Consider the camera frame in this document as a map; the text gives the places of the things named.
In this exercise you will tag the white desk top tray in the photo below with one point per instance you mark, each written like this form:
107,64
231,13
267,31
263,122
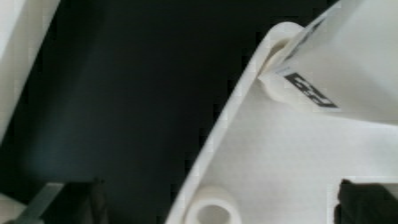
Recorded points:
279,154

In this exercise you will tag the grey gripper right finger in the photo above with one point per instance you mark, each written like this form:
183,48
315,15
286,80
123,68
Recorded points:
366,204

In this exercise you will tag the white desk leg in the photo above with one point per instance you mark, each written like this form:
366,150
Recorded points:
333,71

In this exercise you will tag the white L-shaped obstacle fence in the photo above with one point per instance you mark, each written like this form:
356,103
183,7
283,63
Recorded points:
25,19

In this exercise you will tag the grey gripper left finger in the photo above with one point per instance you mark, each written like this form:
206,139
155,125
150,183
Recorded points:
70,203

